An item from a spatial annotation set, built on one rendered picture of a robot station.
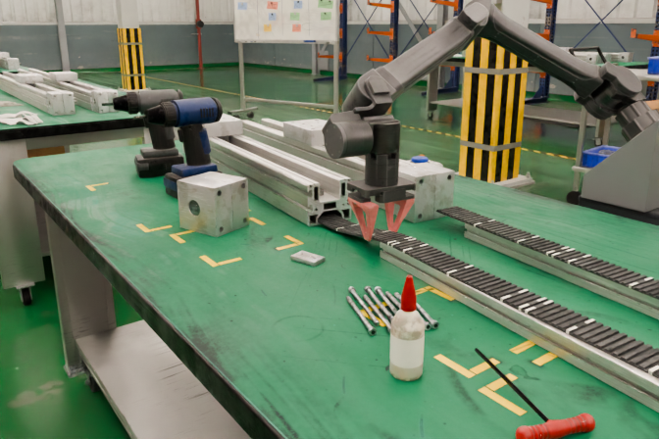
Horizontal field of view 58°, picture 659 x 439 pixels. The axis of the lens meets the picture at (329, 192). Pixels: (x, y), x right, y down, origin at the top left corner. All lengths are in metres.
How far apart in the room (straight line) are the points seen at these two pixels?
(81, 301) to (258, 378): 1.36
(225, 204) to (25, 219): 1.71
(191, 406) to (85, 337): 0.54
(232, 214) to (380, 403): 0.59
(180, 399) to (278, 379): 1.00
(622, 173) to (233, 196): 0.82
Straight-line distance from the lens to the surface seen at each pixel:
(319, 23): 6.79
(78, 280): 1.99
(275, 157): 1.43
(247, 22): 7.43
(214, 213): 1.11
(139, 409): 1.68
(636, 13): 9.45
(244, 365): 0.72
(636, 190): 1.40
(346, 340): 0.77
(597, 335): 0.77
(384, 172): 0.98
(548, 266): 1.01
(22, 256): 2.80
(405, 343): 0.67
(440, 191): 1.21
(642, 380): 0.72
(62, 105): 2.86
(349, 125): 0.93
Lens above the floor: 1.16
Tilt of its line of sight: 16 degrees down
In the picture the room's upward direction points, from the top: straight up
